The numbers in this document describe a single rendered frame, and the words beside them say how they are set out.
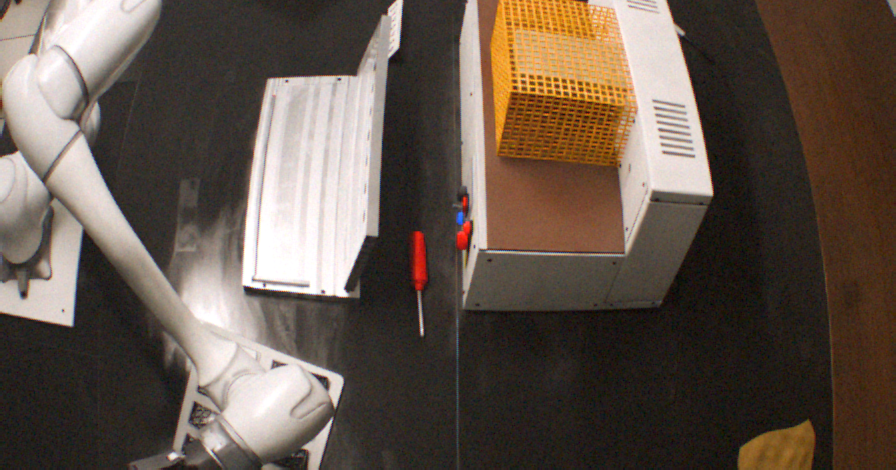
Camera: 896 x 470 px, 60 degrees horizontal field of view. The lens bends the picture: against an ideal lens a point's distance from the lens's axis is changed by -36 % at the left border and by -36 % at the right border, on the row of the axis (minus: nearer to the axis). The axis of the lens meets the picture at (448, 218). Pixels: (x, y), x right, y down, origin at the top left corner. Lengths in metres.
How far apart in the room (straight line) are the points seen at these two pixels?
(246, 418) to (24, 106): 0.54
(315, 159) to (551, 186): 0.42
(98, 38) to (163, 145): 0.83
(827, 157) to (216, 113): 1.40
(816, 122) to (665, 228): 0.86
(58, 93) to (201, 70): 0.97
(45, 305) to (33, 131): 0.75
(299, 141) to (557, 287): 0.52
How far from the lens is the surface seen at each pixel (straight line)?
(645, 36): 1.77
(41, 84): 1.24
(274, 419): 1.28
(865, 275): 2.22
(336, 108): 2.02
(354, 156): 1.87
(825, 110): 2.45
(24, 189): 1.78
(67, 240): 1.96
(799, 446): 1.93
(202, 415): 1.74
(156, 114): 2.09
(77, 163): 1.23
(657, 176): 1.58
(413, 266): 1.85
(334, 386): 1.77
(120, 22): 1.27
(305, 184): 1.93
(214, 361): 1.41
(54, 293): 1.92
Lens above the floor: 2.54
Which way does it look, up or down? 58 degrees down
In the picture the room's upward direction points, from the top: 11 degrees clockwise
